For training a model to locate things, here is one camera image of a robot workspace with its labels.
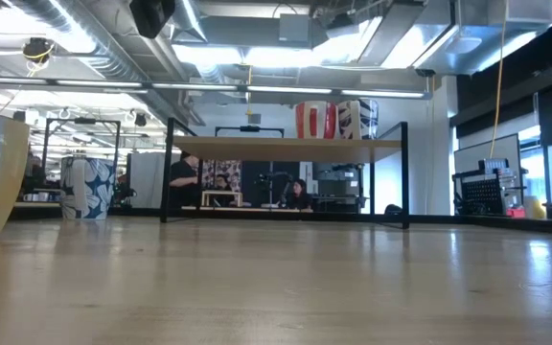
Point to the red and white mug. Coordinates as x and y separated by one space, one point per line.
305 122

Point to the navy and white patterned mug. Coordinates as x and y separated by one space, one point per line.
357 120

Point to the blue floral mug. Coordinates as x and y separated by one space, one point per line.
96 191

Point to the background black robot arm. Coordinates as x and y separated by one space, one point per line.
276 177

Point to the seated person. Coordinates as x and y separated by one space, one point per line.
222 183
301 196

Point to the black and white patterned panel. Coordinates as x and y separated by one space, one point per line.
230 170

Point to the small wooden stand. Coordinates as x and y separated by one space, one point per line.
222 192

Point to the black equipment cabinet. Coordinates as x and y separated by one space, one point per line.
338 187

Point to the long ceiling light fixture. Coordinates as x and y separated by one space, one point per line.
285 89

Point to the standing person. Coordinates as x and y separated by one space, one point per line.
182 184

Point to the black rounded object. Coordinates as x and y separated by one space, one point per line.
393 209

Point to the white partition panel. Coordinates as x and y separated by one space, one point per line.
144 179

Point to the grey ceiling box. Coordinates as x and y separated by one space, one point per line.
294 28

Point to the black equipment rack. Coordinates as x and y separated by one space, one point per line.
484 196

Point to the small red box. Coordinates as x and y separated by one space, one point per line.
515 212

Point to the yellow container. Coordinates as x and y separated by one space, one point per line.
537 208

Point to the wooden shelf with black frame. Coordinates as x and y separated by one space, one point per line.
281 149

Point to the black gantry bar with camera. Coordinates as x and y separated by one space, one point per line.
249 128

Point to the black metal frame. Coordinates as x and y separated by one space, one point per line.
84 121

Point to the spiral silver air duct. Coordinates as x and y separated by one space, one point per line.
113 52

